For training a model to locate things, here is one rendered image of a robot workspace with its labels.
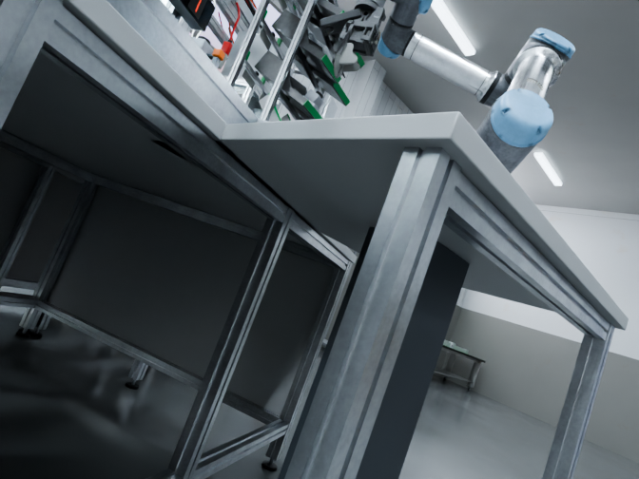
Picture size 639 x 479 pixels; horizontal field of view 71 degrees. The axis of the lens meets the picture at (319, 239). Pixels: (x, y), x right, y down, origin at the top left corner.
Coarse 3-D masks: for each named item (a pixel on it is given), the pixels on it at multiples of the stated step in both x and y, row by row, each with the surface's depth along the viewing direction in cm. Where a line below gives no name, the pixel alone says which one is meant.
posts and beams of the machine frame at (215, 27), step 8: (216, 0) 250; (224, 0) 253; (232, 0) 258; (224, 8) 254; (232, 8) 260; (224, 16) 263; (232, 16) 263; (240, 16) 270; (208, 24) 250; (216, 24) 253; (232, 24) 269; (240, 24) 271; (216, 32) 257; (224, 32) 261; (224, 40) 263; (312, 40) 262; (328, 56) 280; (296, 72) 308; (328, 96) 301; (328, 104) 303
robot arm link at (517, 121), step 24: (528, 48) 114; (552, 48) 111; (528, 72) 105; (552, 72) 110; (504, 96) 89; (528, 96) 90; (504, 120) 87; (528, 120) 86; (552, 120) 88; (504, 144) 89; (528, 144) 88
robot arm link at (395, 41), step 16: (384, 32) 131; (400, 32) 128; (416, 32) 130; (384, 48) 133; (400, 48) 131; (416, 48) 129; (432, 48) 128; (432, 64) 130; (448, 64) 128; (464, 64) 128; (448, 80) 132; (464, 80) 129; (480, 80) 127; (496, 80) 126; (480, 96) 129; (496, 96) 127
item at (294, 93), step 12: (264, 60) 150; (276, 60) 147; (264, 72) 148; (276, 72) 146; (288, 72) 144; (288, 84) 142; (300, 84) 157; (288, 96) 146; (300, 96) 139; (300, 108) 149; (312, 108) 141
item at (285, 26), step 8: (280, 16) 152; (288, 16) 151; (296, 16) 149; (280, 24) 151; (288, 24) 150; (296, 24) 148; (280, 32) 151; (288, 32) 149; (304, 32) 146; (288, 40) 151; (304, 40) 145; (304, 48) 144; (312, 48) 142; (320, 48) 158; (312, 56) 144; (320, 56) 140; (312, 64) 154; (320, 64) 144; (328, 64) 142; (320, 72) 155; (328, 72) 146; (336, 80) 149
